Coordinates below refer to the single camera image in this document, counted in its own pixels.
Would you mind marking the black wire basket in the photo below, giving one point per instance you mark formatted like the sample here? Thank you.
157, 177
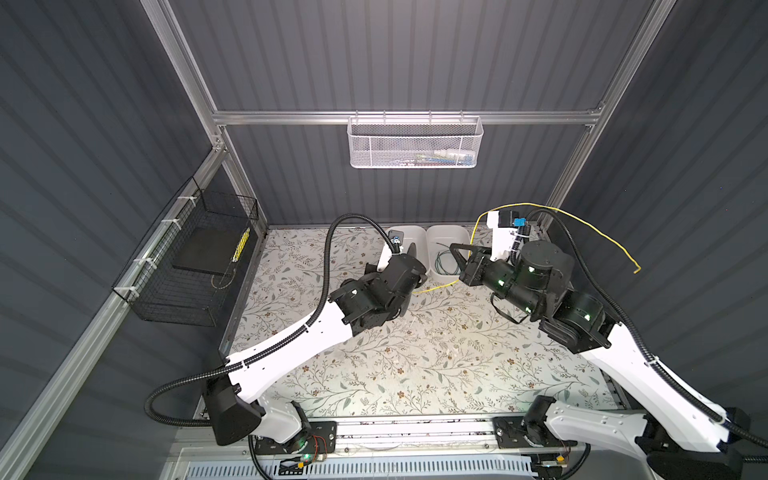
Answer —
191, 273

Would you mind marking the black flat pad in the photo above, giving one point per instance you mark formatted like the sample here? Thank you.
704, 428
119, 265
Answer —
207, 251

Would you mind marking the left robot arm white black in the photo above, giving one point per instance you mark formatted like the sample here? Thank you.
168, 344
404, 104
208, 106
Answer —
234, 393

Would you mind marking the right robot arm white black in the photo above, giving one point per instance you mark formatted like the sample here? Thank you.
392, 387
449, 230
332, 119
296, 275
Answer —
679, 433

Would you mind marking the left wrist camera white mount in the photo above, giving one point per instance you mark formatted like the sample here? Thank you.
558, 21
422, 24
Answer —
393, 246

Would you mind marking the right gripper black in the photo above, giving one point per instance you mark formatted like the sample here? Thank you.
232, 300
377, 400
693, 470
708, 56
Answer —
471, 270

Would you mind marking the white wire mesh basket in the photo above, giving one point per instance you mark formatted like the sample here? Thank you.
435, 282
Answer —
374, 141

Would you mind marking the white tray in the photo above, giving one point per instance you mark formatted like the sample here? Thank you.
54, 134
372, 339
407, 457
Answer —
413, 241
443, 268

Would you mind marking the items in white basket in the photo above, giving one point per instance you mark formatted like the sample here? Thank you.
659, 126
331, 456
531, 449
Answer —
444, 157

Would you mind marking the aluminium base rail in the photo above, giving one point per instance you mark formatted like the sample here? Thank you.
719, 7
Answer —
408, 435

